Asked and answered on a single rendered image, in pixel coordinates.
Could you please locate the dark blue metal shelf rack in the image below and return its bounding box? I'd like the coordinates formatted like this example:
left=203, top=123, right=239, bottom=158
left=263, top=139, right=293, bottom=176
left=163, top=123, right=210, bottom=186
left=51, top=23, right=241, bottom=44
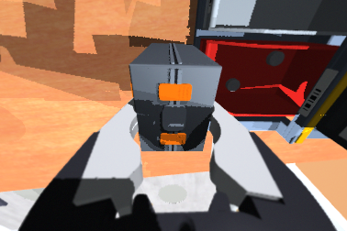
left=193, top=0, right=347, bottom=144

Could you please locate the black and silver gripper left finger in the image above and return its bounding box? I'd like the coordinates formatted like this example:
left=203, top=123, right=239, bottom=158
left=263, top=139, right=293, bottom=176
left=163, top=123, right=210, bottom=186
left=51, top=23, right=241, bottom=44
left=17, top=98, right=143, bottom=231

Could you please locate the red bin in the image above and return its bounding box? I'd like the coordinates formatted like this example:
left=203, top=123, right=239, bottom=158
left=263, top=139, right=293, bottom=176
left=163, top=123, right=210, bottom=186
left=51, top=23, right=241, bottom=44
left=199, top=38, right=339, bottom=116

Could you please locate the yellow flat bar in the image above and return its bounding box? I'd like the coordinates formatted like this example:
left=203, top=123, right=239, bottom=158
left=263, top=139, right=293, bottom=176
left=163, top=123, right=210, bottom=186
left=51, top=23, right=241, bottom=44
left=295, top=72, right=347, bottom=143

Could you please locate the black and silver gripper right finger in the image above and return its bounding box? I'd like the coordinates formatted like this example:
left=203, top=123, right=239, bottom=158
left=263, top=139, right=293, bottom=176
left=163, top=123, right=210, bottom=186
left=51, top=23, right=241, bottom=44
left=209, top=101, right=338, bottom=231

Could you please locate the grey steel disc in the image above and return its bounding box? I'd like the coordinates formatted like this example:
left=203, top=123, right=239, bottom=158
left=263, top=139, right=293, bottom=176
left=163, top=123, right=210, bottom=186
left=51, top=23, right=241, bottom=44
left=226, top=78, right=241, bottom=92
left=266, top=50, right=285, bottom=66

